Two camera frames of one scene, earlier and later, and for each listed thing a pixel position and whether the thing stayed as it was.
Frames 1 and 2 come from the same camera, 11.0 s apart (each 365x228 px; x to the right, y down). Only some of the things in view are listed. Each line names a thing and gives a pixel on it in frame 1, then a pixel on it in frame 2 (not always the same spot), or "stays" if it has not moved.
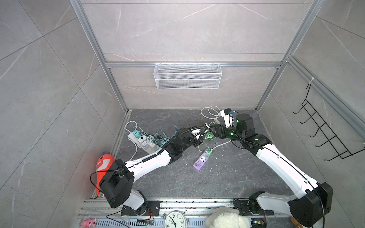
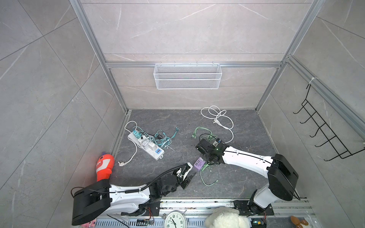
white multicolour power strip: [147, 145] stays
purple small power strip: [200, 161] stays
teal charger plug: [137, 134] stays
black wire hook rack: [342, 151] stays
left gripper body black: [192, 140] -> [177, 183]
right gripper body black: [231, 132] -> [207, 159]
